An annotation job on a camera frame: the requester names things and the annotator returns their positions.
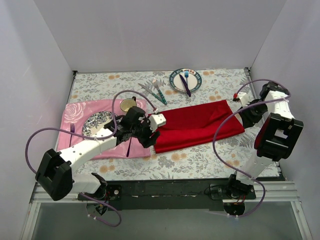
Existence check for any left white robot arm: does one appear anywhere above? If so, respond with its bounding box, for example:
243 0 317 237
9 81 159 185
35 106 166 201

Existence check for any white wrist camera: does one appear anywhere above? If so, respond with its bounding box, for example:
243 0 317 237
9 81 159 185
232 92 250 107
148 113 167 133

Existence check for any teal handled fork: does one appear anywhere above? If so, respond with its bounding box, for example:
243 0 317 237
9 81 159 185
152 78 166 102

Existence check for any teal handled knife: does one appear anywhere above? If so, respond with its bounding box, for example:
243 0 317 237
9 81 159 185
138 83 167 105

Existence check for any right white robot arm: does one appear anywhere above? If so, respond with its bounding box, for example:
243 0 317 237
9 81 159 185
226 82 304 199

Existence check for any cream enamel mug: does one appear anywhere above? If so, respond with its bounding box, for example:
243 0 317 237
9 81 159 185
119 96 137 113

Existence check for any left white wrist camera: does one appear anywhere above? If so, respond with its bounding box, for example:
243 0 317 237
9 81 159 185
148 113 167 133

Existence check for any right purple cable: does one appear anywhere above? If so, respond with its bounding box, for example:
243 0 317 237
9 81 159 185
206 78 292 218

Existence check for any purple knife on plate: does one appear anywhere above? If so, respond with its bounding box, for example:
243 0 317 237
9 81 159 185
179 74 191 97

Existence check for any purple spoon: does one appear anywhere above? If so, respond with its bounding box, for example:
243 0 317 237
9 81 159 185
126 137 132 158

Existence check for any blue fork on plate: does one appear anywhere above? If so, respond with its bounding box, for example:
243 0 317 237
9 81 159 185
184 71 189 85

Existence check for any red cloth napkin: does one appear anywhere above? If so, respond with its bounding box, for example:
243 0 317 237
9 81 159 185
154 100 232 154

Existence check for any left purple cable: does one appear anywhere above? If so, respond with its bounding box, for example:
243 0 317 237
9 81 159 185
24 89 160 228

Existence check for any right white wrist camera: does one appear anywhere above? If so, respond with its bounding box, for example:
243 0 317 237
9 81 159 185
232 92 250 107

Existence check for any purple fork on placemat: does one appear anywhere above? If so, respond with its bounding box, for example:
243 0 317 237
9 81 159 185
67 122 76 148

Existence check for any purple cable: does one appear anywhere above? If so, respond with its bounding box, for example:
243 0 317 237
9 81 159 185
206 78 292 218
24 89 160 228

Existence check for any white plate blue rim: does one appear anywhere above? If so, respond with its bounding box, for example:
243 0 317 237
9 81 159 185
169 68 203 95

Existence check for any blue floral plate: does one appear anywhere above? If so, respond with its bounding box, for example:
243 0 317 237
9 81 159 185
82 111 113 137

